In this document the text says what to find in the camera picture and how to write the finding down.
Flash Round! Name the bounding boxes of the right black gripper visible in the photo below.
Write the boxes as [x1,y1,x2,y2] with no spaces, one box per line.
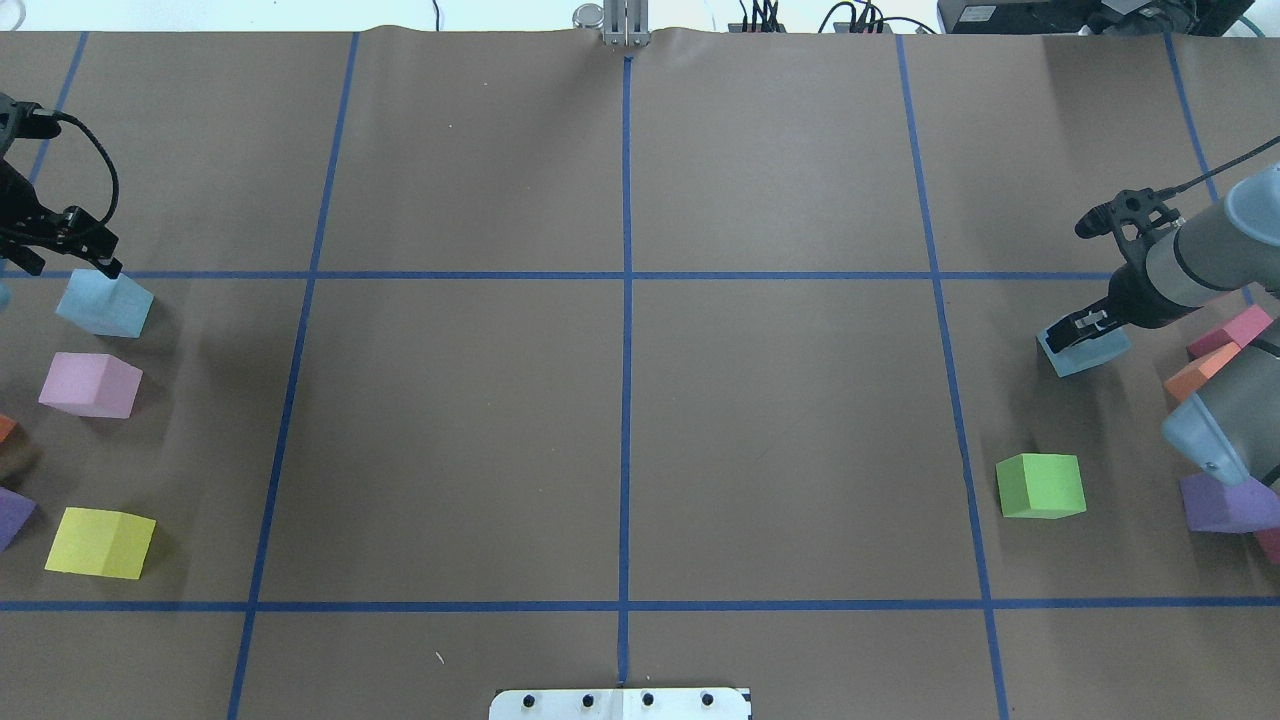
[1044,264,1187,357]

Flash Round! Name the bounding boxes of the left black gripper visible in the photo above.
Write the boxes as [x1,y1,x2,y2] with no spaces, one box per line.
[1,160,123,281]

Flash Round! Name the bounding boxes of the light blue block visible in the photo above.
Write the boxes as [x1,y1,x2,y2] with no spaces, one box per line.
[54,269,154,340]
[1037,328,1132,378]

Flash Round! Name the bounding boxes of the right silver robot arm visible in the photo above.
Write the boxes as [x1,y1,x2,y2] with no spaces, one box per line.
[1038,167,1279,488]

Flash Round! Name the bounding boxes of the orange block right side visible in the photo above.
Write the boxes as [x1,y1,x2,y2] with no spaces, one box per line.
[1164,342,1242,404]

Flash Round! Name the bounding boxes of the pink block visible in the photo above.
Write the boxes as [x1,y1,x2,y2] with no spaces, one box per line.
[37,352,145,419]

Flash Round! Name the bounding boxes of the green block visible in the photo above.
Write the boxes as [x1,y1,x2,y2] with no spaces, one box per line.
[995,454,1087,519]

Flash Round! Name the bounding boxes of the crimson block beside orange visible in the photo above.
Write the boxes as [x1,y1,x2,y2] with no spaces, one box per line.
[1187,304,1274,359]

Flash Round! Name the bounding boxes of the purple block right side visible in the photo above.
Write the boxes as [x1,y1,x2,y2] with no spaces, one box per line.
[1179,473,1279,534]

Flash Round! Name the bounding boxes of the purple block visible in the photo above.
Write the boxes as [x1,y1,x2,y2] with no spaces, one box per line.
[1179,473,1279,534]
[0,487,38,551]

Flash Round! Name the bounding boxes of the purple block left side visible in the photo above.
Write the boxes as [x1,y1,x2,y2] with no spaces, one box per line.
[0,487,38,551]

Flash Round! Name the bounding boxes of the crimson block near tray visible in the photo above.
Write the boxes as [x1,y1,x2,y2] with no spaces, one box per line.
[1253,528,1280,565]

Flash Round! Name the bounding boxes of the yellow block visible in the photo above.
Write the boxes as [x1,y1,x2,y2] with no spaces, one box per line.
[44,507,157,580]

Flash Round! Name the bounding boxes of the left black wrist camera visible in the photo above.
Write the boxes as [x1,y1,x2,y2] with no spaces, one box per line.
[0,94,61,158]

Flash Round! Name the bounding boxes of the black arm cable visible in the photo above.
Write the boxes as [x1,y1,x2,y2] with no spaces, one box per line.
[40,111,122,241]

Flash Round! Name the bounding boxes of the aluminium frame post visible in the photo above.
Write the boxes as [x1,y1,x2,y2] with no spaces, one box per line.
[599,0,652,47]

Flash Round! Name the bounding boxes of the white pedestal base plate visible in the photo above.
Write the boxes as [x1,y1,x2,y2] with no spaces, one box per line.
[488,687,753,719]

